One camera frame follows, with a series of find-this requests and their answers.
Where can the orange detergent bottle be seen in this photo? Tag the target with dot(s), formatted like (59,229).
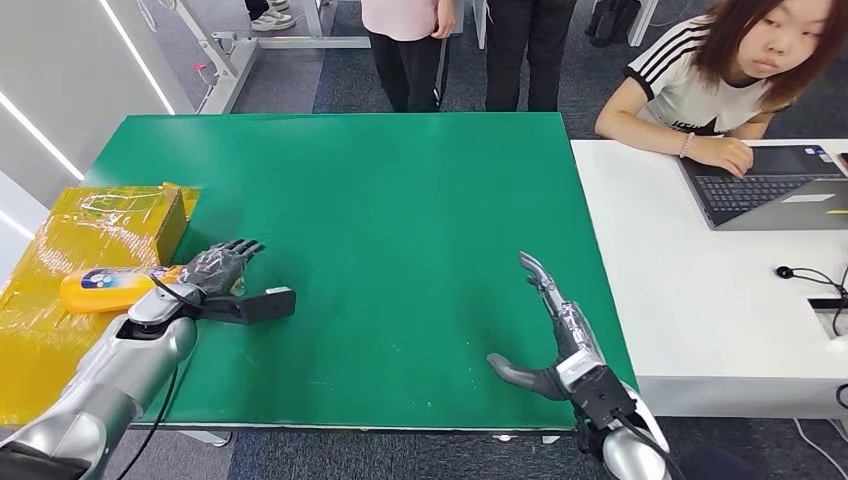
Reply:
(99,291)

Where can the grey laptop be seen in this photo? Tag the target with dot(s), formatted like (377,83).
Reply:
(762,192)

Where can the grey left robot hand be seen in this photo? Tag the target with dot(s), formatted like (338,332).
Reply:
(215,268)

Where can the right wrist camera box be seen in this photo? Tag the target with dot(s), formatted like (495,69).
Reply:
(599,394)

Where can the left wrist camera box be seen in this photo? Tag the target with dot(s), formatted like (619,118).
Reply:
(265,305)

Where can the white desk leg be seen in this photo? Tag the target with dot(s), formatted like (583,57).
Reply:
(644,23)

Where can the seated person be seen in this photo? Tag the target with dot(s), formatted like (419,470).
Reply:
(689,79)

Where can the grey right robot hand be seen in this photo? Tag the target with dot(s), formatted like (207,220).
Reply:
(573,331)

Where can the yellow taped cardboard box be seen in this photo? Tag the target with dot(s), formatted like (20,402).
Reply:
(40,344)

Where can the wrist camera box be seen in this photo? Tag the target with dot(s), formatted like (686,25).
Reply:
(265,305)
(599,394)

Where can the standing person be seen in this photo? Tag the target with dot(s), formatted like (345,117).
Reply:
(526,46)
(404,53)

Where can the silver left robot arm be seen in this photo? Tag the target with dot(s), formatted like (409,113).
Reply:
(112,378)

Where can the black bag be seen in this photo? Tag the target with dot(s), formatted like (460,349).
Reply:
(613,23)

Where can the person's feet in sneakers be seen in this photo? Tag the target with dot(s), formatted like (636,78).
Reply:
(272,20)

